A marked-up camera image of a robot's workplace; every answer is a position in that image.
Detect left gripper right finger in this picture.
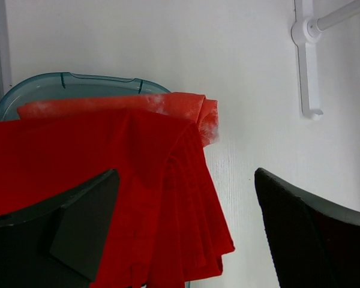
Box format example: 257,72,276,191
254,168,360,287

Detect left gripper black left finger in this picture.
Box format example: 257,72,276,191
0,169,119,287

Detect red trousers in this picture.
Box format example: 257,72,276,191
0,109,235,287

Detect orange white tie-dye trousers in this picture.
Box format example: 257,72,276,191
17,92,219,146

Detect teal plastic bin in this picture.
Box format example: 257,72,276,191
0,71,193,288

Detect white metal clothes rack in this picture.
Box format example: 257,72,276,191
291,0,360,120

